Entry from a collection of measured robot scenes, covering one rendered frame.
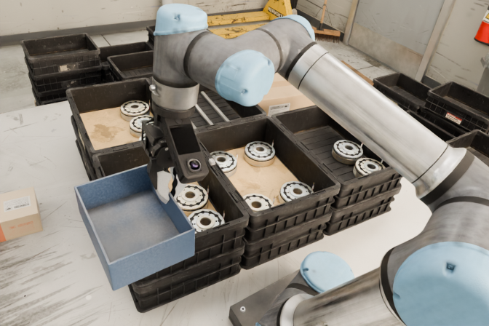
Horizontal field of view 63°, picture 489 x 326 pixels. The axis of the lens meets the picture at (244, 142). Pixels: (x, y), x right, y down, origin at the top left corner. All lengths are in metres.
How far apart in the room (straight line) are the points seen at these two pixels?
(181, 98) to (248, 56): 0.15
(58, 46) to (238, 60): 2.44
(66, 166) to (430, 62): 3.46
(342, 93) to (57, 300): 0.89
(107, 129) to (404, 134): 1.10
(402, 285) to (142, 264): 0.40
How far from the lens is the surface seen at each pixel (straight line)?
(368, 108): 0.61
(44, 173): 1.55
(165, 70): 0.62
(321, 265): 0.90
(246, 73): 0.53
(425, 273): 0.50
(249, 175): 1.29
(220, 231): 0.99
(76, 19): 4.41
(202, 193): 1.17
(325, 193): 1.14
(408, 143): 0.60
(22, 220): 1.32
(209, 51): 0.56
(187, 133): 0.67
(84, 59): 2.69
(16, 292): 1.24
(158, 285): 1.04
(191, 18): 0.59
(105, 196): 0.85
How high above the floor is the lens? 1.66
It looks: 36 degrees down
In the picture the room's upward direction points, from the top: 7 degrees clockwise
